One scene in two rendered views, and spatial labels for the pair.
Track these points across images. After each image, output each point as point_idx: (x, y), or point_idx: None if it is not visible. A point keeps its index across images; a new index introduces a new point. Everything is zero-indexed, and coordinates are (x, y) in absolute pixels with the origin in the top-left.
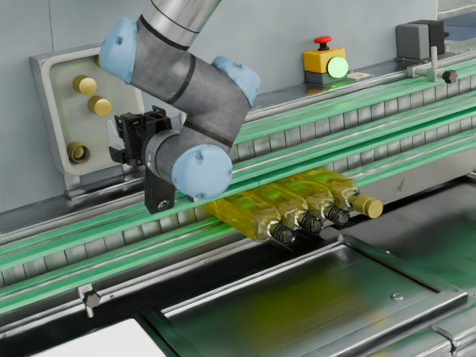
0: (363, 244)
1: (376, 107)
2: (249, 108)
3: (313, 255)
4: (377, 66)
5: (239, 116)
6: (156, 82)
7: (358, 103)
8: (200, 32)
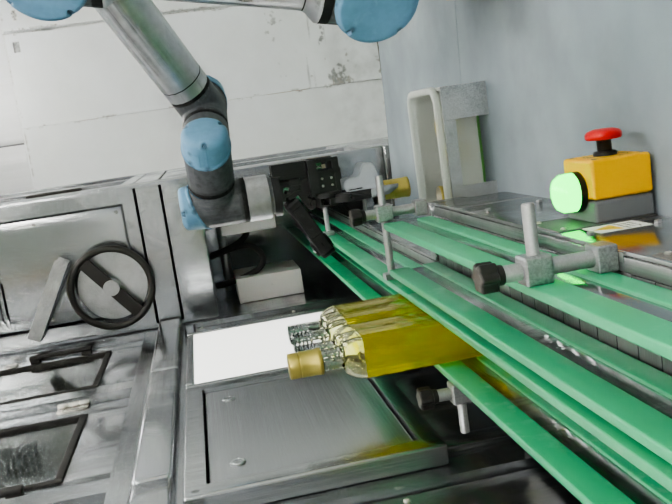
0: (389, 451)
1: None
2: (195, 169)
3: (405, 427)
4: None
5: (187, 172)
6: None
7: (457, 252)
8: (531, 86)
